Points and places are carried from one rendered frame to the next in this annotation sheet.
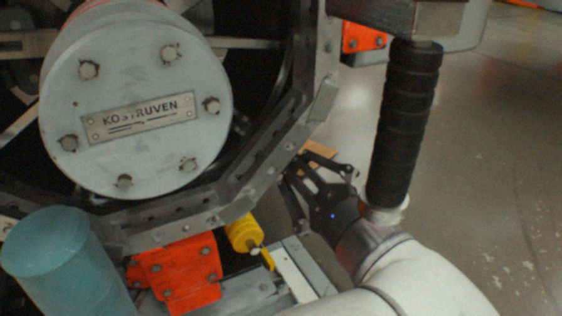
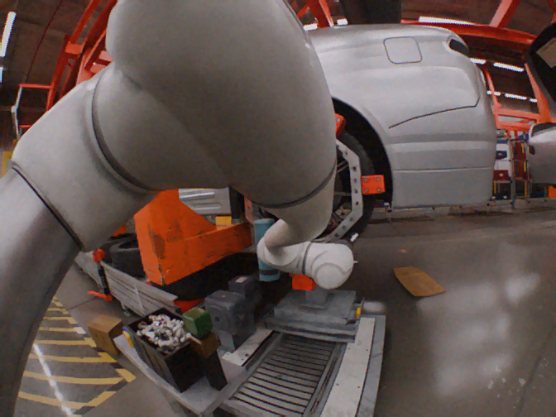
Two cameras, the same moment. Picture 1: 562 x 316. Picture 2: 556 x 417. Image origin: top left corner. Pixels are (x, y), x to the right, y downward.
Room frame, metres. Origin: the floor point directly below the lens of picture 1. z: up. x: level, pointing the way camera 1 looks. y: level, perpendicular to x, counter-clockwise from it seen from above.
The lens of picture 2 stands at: (-0.29, -0.54, 0.86)
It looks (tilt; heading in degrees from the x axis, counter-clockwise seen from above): 5 degrees down; 55
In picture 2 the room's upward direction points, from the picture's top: 5 degrees counter-clockwise
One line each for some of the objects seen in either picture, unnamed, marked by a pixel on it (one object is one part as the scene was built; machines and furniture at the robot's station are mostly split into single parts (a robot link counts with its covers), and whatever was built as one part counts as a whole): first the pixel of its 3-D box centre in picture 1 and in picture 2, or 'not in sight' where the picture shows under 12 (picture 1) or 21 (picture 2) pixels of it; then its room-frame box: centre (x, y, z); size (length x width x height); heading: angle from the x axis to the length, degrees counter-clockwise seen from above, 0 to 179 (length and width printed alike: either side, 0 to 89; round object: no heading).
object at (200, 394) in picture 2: not in sight; (168, 358); (-0.33, -0.01, 0.44); 0.43 x 0.17 x 0.03; 118
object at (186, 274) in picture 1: (177, 250); (307, 266); (0.36, 0.19, 0.48); 0.16 x 0.12 x 0.17; 28
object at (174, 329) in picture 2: not in sight; (169, 343); (-0.31, -0.05, 0.51); 0.20 x 0.14 x 0.13; 116
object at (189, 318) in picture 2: not in sight; (197, 322); (-0.24, -0.18, 0.64); 0.04 x 0.04 x 0.04; 28
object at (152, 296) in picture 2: not in sight; (105, 273); (-0.79, 1.57, 0.28); 2.47 x 0.09 x 0.22; 118
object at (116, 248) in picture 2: not in sight; (143, 253); (-0.37, 1.64, 0.39); 0.66 x 0.66 x 0.24
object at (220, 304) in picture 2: not in sight; (245, 309); (0.11, 0.40, 0.26); 0.42 x 0.18 x 0.35; 28
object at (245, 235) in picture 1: (224, 199); not in sight; (0.47, 0.11, 0.51); 0.29 x 0.06 x 0.06; 28
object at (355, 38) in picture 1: (351, 23); (372, 184); (0.48, -0.10, 0.85); 0.09 x 0.08 x 0.07; 118
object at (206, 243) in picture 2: not in sight; (211, 226); (0.06, 0.61, 0.69); 0.52 x 0.17 x 0.35; 28
